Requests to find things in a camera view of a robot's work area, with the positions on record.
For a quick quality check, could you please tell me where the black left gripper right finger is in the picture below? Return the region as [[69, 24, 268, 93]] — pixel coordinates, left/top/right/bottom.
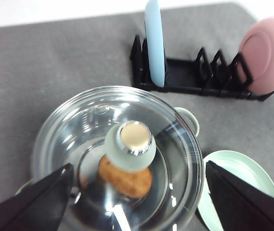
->
[[206, 161, 274, 231]]

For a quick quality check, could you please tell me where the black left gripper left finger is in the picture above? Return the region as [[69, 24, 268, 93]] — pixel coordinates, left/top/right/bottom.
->
[[0, 163, 74, 231]]

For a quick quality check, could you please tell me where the green plate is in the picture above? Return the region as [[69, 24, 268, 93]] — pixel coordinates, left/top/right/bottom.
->
[[198, 150, 274, 231]]

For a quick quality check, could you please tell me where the brown potato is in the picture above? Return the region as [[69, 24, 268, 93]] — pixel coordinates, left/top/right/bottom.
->
[[98, 155, 153, 198]]

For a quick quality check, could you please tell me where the glass steamer lid green knob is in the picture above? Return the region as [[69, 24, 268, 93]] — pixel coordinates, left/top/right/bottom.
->
[[32, 85, 204, 231]]

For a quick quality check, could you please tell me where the green electric steamer pot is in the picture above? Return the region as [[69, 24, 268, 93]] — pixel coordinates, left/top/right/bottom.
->
[[16, 86, 205, 231]]

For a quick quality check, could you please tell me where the pink plate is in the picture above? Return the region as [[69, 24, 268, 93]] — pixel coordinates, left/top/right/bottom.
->
[[237, 17, 274, 94]]

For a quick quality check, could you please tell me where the blue plate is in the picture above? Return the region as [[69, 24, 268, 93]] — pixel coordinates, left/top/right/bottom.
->
[[144, 0, 165, 88]]

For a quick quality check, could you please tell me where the black dish rack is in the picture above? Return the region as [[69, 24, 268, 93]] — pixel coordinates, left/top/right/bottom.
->
[[130, 35, 274, 101]]

